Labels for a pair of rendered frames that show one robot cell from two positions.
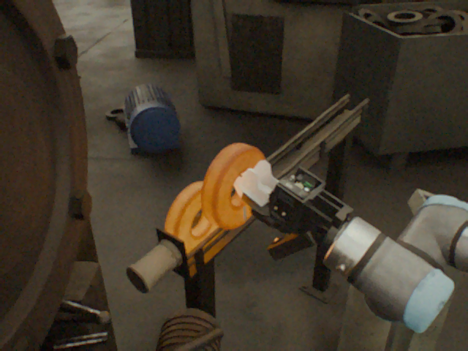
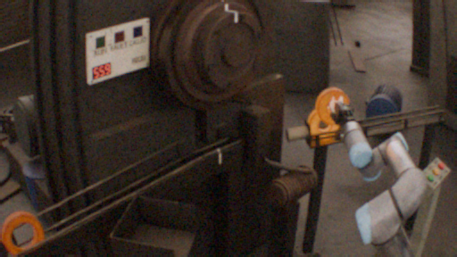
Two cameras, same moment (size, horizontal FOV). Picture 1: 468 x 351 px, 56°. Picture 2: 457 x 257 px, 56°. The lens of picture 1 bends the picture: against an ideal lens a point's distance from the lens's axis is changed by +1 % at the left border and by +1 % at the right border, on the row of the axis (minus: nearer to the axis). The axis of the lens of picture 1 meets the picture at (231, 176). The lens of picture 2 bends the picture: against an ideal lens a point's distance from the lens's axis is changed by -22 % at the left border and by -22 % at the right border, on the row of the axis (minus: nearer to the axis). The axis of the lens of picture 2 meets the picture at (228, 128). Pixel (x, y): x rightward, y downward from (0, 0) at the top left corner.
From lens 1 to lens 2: 1.55 m
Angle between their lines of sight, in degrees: 38
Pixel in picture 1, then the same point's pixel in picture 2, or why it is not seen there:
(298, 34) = not seen: outside the picture
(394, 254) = (356, 134)
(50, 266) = (242, 75)
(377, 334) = not seen: hidden behind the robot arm
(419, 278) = (357, 142)
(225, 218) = (323, 116)
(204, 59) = (433, 80)
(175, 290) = (335, 204)
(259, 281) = not seen: hidden behind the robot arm
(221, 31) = (444, 64)
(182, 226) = (313, 120)
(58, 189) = (250, 62)
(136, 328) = (303, 211)
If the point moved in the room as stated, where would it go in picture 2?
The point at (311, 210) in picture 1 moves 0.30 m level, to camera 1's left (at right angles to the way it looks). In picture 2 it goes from (343, 114) to (282, 95)
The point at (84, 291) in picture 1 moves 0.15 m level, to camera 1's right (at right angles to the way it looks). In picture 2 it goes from (260, 113) to (291, 124)
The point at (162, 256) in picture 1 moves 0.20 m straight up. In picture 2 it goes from (301, 129) to (303, 84)
